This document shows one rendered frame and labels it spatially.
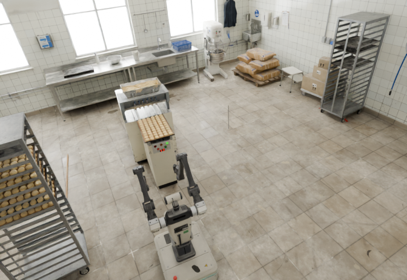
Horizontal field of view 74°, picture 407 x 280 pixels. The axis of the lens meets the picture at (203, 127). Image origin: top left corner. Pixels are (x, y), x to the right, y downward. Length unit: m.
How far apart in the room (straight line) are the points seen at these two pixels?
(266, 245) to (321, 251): 0.60
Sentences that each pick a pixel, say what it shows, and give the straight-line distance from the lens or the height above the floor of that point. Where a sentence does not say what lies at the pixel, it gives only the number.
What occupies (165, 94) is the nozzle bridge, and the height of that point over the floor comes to 1.15.
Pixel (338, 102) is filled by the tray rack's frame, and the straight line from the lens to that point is 6.06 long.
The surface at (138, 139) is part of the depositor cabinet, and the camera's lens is 4.31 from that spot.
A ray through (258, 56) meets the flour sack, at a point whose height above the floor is 0.65.
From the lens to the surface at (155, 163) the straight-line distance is 3.76.
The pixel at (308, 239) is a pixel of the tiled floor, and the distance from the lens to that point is 3.61.
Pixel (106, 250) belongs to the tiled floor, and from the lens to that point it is 3.70.
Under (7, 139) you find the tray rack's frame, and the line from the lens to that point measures 2.47.
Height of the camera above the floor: 2.89
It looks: 33 degrees down
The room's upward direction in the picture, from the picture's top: 5 degrees counter-clockwise
